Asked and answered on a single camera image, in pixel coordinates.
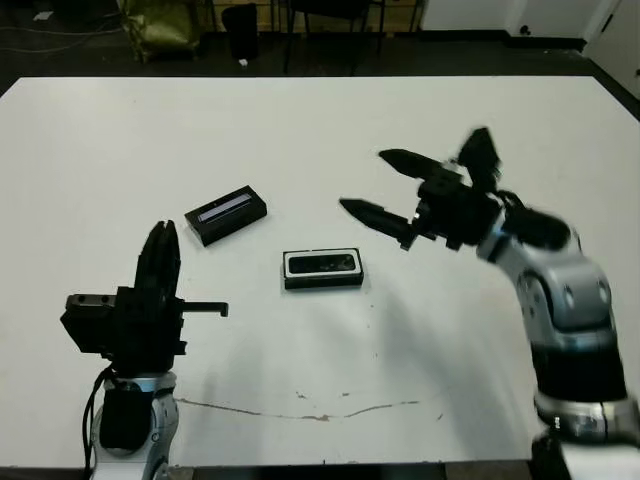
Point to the right wrist camera black housing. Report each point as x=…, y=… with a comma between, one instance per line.
x=480, y=150

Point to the yellow-green bag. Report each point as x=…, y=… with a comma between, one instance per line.
x=160, y=25

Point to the black round wall knob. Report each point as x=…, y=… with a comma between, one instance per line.
x=524, y=30

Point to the black box base white lining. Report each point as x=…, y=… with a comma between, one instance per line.
x=320, y=284

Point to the black bar-shaped camera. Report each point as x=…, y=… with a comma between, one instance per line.
x=320, y=265

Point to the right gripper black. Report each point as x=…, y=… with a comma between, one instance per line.
x=455, y=215

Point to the wrist camera black housing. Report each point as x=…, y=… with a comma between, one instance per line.
x=89, y=327
x=480, y=150

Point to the white paper sheet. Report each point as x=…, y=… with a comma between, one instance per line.
x=42, y=16

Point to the left wrist camera black housing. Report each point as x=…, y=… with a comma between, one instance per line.
x=89, y=327

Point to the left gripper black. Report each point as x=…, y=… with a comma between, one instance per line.
x=147, y=330

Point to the black waste bin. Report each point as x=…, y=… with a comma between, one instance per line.
x=241, y=30

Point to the white door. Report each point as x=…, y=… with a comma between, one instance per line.
x=615, y=45

